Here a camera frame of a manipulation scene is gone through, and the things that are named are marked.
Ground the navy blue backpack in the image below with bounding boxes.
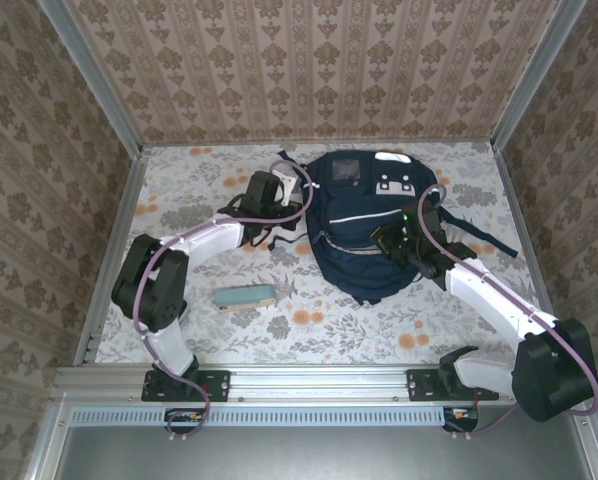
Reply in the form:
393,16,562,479
251,148,520,307

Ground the light blue pencil case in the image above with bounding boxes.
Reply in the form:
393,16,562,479
213,283,276,315

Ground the black controller board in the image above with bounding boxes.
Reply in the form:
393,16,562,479
443,407,480,432
164,407,205,434

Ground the grey metal panel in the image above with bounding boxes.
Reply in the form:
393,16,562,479
26,402,598,480

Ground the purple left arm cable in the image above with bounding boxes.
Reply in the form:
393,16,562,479
132,159,316,444

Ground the aluminium side rail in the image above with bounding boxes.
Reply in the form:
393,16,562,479
73,147,150,366
493,144,570,364

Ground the thin aluminium wall rail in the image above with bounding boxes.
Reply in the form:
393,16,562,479
141,139,495,149

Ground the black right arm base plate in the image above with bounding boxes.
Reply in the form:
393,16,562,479
406,368,500,403

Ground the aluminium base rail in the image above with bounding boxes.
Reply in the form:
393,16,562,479
53,364,593,401

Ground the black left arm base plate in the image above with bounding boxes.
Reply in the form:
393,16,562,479
141,368,230,403

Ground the aluminium frame post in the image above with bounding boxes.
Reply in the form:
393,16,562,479
489,0,589,151
37,0,146,157

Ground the slotted grey cable duct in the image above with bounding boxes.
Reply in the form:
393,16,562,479
71,405,453,427

